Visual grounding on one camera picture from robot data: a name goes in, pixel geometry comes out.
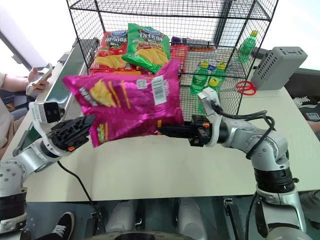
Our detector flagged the purple snack packet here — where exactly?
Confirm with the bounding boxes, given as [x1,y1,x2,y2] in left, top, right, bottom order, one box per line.
[170,36,189,47]

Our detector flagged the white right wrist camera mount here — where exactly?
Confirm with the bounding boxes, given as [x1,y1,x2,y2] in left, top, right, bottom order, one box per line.
[196,87,224,148]

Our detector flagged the green conveyor belt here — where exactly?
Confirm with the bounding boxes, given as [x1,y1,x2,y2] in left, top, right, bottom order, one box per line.
[12,37,101,156]

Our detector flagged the grey vented plastic box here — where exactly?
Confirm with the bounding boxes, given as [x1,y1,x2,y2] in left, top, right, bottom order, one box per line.
[250,46,309,92]

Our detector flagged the white rounded robot leg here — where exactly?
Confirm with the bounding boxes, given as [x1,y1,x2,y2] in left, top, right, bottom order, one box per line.
[105,199,141,236]
[176,198,209,240]

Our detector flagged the magenta potato chip bag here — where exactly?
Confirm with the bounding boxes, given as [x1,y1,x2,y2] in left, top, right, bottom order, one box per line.
[61,59,185,151]

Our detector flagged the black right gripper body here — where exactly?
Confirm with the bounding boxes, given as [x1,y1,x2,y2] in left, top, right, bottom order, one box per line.
[188,114,213,147]

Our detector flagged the green soda bottle yellow cap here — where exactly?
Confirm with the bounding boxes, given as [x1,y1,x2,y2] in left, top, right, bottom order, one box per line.
[211,61,228,80]
[237,29,259,64]
[190,60,211,95]
[197,76,226,115]

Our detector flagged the green potato chip bag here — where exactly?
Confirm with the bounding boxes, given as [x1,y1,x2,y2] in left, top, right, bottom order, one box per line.
[121,22,172,74]

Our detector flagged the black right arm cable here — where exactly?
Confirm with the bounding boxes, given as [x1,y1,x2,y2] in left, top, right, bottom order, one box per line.
[211,101,276,160]

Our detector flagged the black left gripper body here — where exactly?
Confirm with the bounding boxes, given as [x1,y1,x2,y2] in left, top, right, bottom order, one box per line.
[46,134,86,154]

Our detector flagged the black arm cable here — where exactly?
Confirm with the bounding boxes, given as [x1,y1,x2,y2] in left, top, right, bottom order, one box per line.
[211,101,276,160]
[56,160,106,233]

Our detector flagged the red potato chip bag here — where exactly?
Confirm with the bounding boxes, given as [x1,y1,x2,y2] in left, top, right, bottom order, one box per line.
[89,29,130,74]

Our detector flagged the black sneaker white laces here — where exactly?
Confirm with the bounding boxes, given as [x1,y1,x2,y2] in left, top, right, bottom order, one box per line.
[36,211,76,240]

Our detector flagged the white smartphone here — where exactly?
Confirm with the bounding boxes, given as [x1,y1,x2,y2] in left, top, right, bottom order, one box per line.
[25,62,54,96]

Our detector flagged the person's bare hand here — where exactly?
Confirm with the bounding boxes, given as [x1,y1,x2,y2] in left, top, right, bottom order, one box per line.
[26,66,53,91]

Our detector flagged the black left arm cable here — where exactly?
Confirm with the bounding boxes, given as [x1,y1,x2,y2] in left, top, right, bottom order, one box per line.
[56,160,106,233]

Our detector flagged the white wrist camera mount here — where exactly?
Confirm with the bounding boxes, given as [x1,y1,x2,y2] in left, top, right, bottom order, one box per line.
[196,87,224,148]
[28,100,66,143]

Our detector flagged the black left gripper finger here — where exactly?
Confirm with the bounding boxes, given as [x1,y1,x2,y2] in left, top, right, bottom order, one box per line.
[50,114,97,135]
[55,130,91,149]

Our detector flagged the red handled scissors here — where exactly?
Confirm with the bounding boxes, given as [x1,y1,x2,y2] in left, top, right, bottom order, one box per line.
[219,80,258,96]

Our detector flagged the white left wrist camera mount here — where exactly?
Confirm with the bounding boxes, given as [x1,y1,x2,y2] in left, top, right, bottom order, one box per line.
[28,100,66,143]

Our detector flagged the black wire mesh rack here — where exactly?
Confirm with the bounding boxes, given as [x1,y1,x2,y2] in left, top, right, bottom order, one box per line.
[65,0,280,116]

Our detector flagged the red snack packet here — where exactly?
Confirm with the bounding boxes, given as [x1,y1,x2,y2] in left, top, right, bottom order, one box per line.
[170,44,189,74]

